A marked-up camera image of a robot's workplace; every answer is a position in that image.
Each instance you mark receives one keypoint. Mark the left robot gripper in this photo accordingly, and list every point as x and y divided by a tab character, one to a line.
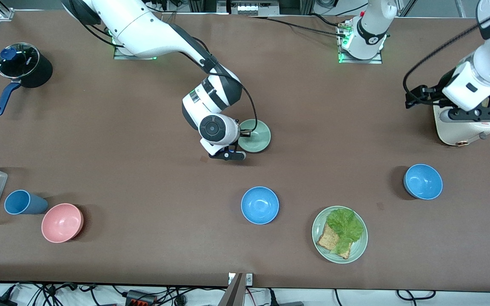
433	95

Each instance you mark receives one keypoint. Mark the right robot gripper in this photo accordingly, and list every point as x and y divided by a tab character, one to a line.
237	141

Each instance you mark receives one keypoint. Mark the green bowl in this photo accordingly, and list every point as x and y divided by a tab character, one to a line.
260	138

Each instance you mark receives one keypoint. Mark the blue bowl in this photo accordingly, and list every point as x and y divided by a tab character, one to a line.
423	182
260	205

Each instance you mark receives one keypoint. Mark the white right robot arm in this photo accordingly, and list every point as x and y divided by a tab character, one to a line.
134	25

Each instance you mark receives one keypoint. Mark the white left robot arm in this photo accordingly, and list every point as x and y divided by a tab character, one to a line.
370	29

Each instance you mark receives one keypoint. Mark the pink bowl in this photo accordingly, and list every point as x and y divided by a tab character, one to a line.
62	223

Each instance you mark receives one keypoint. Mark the white toaster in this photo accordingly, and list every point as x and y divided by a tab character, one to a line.
462	131

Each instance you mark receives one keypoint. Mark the white power strip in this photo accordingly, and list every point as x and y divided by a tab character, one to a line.
249	7

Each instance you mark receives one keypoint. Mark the seeded bread slice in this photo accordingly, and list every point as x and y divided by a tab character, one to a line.
326	240

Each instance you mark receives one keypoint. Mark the green lettuce leaf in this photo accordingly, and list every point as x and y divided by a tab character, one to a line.
346	227

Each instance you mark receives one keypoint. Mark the green plate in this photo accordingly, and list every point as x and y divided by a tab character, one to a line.
360	246

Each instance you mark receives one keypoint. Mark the black box with orange plugs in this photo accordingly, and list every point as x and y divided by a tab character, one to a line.
141	298

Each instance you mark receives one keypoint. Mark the blue plastic cup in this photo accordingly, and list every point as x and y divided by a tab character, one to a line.
24	202

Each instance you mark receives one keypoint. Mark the glass lid with blue knob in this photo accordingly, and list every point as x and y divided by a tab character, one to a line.
17	61

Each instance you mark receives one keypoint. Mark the black power adapter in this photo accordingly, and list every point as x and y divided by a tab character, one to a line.
0	301

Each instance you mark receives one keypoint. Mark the small metal bracket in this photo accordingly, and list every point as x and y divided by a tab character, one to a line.
249	279

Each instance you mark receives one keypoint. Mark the grey metal post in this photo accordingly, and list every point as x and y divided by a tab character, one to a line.
233	293

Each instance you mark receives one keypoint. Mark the silver aluminium frame bar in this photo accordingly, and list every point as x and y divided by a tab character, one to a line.
3	12

